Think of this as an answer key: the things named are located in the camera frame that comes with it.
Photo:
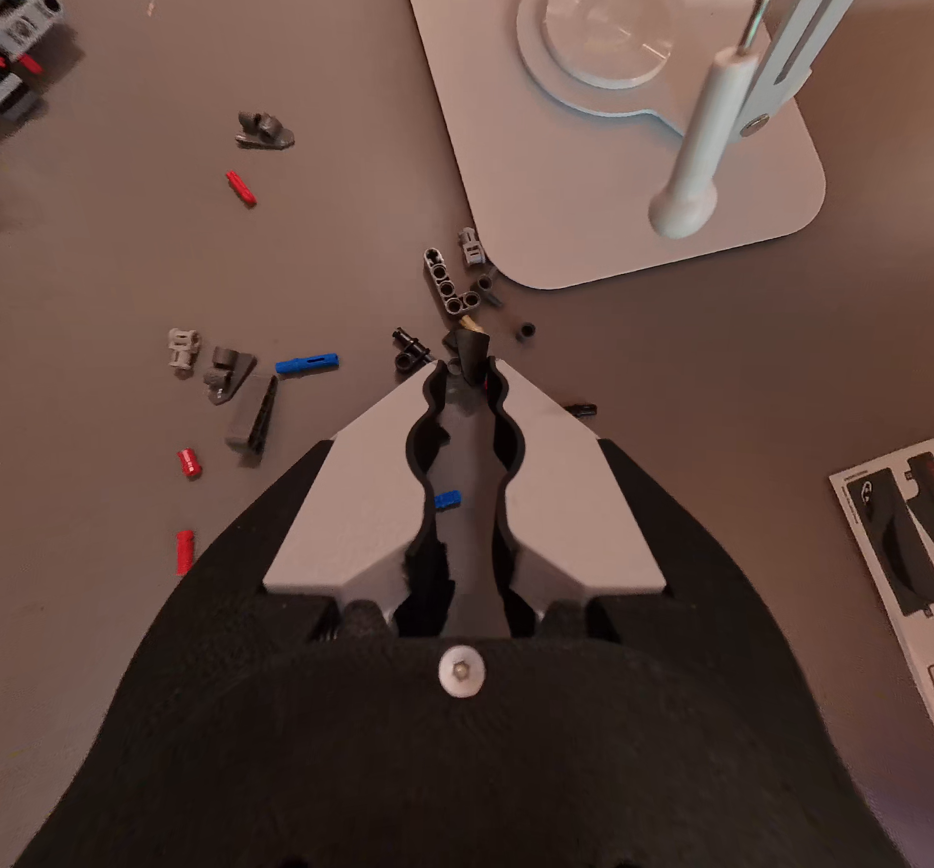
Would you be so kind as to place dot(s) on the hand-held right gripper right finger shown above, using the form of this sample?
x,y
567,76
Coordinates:
x,y
591,518

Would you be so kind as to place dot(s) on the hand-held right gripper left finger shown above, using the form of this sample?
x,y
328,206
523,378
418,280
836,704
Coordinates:
x,y
343,518

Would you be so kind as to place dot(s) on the lego pieces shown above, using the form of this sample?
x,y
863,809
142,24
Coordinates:
x,y
252,415

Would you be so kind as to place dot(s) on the black curved lego wedge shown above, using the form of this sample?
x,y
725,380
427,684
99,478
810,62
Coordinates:
x,y
467,353

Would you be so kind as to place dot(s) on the lego sticker sheet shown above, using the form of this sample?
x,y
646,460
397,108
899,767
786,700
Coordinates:
x,y
890,554

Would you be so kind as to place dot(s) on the red lego pin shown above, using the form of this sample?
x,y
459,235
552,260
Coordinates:
x,y
241,188

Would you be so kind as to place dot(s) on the grey lego connector plate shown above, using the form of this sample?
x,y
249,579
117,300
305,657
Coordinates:
x,y
263,132

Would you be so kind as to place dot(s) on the tray of sorted parts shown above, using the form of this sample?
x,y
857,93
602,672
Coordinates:
x,y
25,14

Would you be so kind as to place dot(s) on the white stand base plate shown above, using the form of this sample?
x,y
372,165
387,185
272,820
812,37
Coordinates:
x,y
511,189

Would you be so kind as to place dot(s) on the pale stand bracket with disc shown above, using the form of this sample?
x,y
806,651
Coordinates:
x,y
605,29

